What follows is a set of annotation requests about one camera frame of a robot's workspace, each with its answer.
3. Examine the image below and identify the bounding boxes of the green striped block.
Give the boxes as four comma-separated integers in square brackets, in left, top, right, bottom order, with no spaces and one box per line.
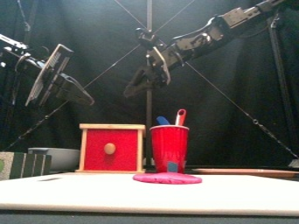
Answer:
[0,150,52,181]

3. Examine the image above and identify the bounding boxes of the diagonal bracing wire with turnbuckle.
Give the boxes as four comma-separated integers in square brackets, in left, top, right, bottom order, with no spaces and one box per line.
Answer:
[112,0,299,160]

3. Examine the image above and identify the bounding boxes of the red utensil handle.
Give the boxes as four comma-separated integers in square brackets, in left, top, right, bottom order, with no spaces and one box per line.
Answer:
[174,108,189,127]

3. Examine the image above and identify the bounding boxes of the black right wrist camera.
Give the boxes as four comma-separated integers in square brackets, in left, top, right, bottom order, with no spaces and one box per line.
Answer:
[135,27,160,51]

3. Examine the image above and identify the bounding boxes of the blue utensil handle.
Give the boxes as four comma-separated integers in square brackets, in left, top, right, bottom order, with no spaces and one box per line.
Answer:
[155,115,172,127]

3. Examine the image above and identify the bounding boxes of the red drawer with wooden knob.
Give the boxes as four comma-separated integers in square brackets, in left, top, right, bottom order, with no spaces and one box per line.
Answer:
[83,129,140,172]

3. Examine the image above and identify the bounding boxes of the vertical metal frame pole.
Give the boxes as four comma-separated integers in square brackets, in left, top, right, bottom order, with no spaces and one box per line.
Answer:
[144,0,155,168]

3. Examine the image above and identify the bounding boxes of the wooden drawer box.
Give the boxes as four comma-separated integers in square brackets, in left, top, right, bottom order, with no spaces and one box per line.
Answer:
[75,122,147,174]

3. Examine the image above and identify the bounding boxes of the white cutting board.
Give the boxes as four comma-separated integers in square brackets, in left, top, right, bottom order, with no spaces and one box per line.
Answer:
[0,171,299,218]

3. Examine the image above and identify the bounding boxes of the red plastic cup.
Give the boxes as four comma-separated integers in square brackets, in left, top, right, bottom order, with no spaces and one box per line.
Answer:
[148,124,193,175]

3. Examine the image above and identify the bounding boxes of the flat wooden board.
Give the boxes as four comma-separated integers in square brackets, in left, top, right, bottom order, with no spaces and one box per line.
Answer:
[191,167,299,179]

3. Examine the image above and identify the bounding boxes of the pink flat dough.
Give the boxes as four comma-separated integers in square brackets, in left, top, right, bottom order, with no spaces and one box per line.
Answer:
[132,171,205,186]

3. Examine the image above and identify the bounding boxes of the grey bowl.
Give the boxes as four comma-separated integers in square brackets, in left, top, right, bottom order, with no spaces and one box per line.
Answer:
[27,147,82,172]

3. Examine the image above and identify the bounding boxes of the black side frame post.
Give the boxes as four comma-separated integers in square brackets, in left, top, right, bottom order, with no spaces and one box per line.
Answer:
[266,11,299,160]

